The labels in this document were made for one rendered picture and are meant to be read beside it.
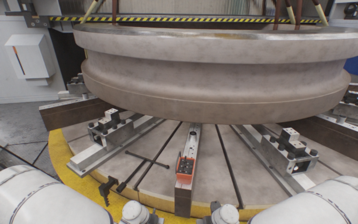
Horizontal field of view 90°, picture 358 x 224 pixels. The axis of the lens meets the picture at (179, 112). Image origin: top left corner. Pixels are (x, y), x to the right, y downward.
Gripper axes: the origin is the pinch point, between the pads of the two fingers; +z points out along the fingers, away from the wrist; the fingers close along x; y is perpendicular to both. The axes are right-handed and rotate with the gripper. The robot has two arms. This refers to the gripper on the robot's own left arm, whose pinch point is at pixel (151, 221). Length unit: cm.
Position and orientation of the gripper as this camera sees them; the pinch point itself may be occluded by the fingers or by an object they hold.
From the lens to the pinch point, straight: 130.2
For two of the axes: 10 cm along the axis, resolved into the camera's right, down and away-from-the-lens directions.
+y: 1.4, -7.8, 6.1
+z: 1.7, 6.3, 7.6
